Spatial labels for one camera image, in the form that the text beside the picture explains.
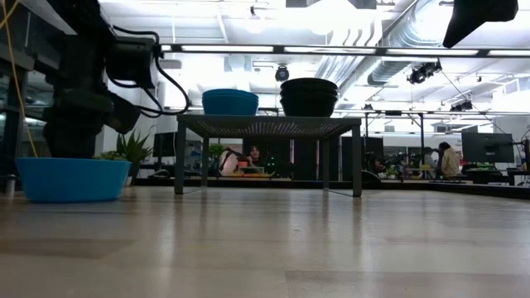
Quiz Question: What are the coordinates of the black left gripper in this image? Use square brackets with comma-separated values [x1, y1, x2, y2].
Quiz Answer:
[43, 36, 142, 161]

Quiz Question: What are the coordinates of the silver ceiling air duct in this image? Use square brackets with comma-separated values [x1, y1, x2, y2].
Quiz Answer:
[318, 0, 456, 94]

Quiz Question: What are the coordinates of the black ceiling spotlight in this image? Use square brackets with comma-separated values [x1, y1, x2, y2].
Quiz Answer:
[450, 99, 475, 113]
[407, 60, 443, 85]
[274, 64, 291, 83]

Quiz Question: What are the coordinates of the small green potted plant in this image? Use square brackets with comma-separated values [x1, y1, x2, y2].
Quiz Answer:
[93, 130, 155, 188]

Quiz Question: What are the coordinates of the thin yellow cable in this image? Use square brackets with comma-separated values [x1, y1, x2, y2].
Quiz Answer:
[0, 0, 39, 159]

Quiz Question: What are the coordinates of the black computer monitor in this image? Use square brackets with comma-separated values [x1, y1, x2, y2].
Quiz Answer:
[460, 131, 516, 164]
[152, 132, 177, 159]

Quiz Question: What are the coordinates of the overhead light bar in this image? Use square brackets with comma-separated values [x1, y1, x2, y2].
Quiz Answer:
[159, 42, 530, 59]

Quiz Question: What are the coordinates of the person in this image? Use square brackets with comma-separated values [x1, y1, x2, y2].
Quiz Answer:
[436, 141, 462, 180]
[243, 144, 264, 169]

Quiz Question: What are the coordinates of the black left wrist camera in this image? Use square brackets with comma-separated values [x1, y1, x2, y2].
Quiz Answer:
[104, 36, 161, 89]

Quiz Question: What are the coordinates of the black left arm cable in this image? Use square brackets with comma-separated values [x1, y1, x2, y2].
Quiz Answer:
[110, 24, 192, 119]

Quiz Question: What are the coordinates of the black background frame rail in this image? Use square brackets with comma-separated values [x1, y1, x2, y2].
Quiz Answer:
[165, 107, 530, 118]

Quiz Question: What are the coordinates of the grey perforated metal shelf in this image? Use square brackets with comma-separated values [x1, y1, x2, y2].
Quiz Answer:
[173, 114, 364, 199]

